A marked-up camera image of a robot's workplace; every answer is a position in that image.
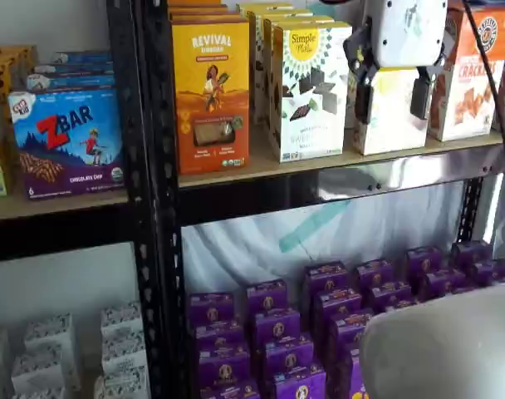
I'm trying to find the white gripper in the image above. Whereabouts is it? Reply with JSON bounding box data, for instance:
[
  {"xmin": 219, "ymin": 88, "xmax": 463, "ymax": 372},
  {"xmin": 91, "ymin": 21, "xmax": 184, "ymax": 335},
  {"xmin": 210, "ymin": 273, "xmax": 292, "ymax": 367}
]
[{"xmin": 342, "ymin": 0, "xmax": 449, "ymax": 126}]

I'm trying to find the yellow orange snack box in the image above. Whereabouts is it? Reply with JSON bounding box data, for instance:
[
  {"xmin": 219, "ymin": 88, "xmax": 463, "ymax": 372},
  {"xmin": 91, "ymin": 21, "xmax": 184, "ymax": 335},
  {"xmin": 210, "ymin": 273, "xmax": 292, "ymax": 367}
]
[{"xmin": 351, "ymin": 66, "xmax": 430, "ymax": 157}]

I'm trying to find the white almond flour box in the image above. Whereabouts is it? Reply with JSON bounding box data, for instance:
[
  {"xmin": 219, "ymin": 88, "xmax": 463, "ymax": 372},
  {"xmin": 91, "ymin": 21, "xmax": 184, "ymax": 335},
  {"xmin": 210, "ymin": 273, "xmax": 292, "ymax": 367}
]
[{"xmin": 344, "ymin": 71, "xmax": 360, "ymax": 131}]

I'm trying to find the white mint chocolate cookie box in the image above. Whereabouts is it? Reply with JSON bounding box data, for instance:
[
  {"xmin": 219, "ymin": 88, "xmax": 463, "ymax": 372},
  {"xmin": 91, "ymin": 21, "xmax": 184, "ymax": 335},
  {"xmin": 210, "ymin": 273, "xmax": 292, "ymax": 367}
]
[
  {"xmin": 246, "ymin": 2, "xmax": 316, "ymax": 126},
  {"xmin": 262, "ymin": 14, "xmax": 336, "ymax": 138},
  {"xmin": 270, "ymin": 21, "xmax": 355, "ymax": 165}
]

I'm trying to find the orange and white crackers box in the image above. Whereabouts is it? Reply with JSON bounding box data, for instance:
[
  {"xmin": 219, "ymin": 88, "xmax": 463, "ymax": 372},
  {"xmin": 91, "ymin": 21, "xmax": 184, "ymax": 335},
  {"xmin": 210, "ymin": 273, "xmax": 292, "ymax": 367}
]
[{"xmin": 427, "ymin": 2, "xmax": 505, "ymax": 143}]

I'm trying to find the wooden shelf board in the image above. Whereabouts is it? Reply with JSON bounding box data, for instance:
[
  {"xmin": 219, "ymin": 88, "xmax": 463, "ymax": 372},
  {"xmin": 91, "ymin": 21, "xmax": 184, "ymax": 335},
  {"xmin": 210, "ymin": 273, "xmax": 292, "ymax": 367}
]
[
  {"xmin": 177, "ymin": 133, "xmax": 505, "ymax": 189},
  {"xmin": 0, "ymin": 189, "xmax": 130, "ymax": 222}
]

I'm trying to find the purple snack box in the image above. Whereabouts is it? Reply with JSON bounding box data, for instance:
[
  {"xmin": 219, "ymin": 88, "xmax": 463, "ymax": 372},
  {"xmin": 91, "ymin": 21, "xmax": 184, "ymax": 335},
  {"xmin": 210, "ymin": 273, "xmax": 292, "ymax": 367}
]
[
  {"xmin": 303, "ymin": 261, "xmax": 350, "ymax": 298},
  {"xmin": 192, "ymin": 321, "xmax": 246, "ymax": 355},
  {"xmin": 384, "ymin": 299, "xmax": 418, "ymax": 313},
  {"xmin": 469, "ymin": 259, "xmax": 505, "ymax": 288},
  {"xmin": 272, "ymin": 364, "xmax": 328, "ymax": 399},
  {"xmin": 246, "ymin": 279, "xmax": 289, "ymax": 317},
  {"xmin": 262, "ymin": 333, "xmax": 316, "ymax": 376},
  {"xmin": 197, "ymin": 344, "xmax": 252, "ymax": 388},
  {"xmin": 336, "ymin": 347, "xmax": 365, "ymax": 399},
  {"xmin": 252, "ymin": 308, "xmax": 302, "ymax": 348},
  {"xmin": 451, "ymin": 240, "xmax": 493, "ymax": 272},
  {"xmin": 405, "ymin": 246, "xmax": 444, "ymax": 280},
  {"xmin": 199, "ymin": 379, "xmax": 261, "ymax": 399},
  {"xmin": 188, "ymin": 292, "xmax": 236, "ymax": 328},
  {"xmin": 328, "ymin": 308, "xmax": 375, "ymax": 355},
  {"xmin": 353, "ymin": 259, "xmax": 395, "ymax": 292},
  {"xmin": 419, "ymin": 269, "xmax": 466, "ymax": 301},
  {"xmin": 312, "ymin": 288, "xmax": 362, "ymax": 326},
  {"xmin": 368, "ymin": 281, "xmax": 412, "ymax": 311}
]

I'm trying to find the orange Revival cracker box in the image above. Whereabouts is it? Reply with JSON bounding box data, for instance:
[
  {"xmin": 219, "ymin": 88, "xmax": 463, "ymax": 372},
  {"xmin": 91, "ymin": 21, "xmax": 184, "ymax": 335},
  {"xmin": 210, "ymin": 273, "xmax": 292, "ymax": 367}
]
[
  {"xmin": 169, "ymin": 12, "xmax": 243, "ymax": 23},
  {"xmin": 171, "ymin": 20, "xmax": 251, "ymax": 175}
]

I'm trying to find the black metal shelf rack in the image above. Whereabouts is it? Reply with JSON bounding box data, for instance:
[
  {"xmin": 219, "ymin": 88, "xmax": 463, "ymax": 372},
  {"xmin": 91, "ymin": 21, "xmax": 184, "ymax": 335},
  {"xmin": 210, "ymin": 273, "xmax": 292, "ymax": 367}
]
[
  {"xmin": 143, "ymin": 0, "xmax": 505, "ymax": 399},
  {"xmin": 0, "ymin": 0, "xmax": 154, "ymax": 399}
]

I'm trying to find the blue purple Zbar box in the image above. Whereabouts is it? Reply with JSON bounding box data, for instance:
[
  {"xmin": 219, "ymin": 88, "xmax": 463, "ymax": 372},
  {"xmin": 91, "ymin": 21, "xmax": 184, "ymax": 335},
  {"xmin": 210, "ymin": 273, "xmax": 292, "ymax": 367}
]
[
  {"xmin": 7, "ymin": 87, "xmax": 126, "ymax": 200},
  {"xmin": 32, "ymin": 62, "xmax": 115, "ymax": 77},
  {"xmin": 26, "ymin": 73, "xmax": 117, "ymax": 94},
  {"xmin": 52, "ymin": 50, "xmax": 113, "ymax": 65}
]

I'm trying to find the yellow chocolate chip box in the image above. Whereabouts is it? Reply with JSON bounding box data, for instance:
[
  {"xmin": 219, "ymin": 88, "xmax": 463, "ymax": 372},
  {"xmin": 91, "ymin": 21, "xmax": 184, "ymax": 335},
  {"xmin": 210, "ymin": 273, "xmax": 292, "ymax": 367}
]
[{"xmin": 0, "ymin": 46, "xmax": 39, "ymax": 126}]

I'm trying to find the teal tape strip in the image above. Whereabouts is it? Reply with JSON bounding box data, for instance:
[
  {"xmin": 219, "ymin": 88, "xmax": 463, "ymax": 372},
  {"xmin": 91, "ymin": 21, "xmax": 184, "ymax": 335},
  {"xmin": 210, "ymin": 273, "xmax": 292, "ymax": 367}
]
[{"xmin": 278, "ymin": 199, "xmax": 350, "ymax": 255}]

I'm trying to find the black cable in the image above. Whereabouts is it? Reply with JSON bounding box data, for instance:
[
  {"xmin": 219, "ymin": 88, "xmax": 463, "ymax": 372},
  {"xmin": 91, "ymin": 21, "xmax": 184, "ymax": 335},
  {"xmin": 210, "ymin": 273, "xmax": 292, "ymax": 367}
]
[{"xmin": 461, "ymin": 0, "xmax": 505, "ymax": 197}]

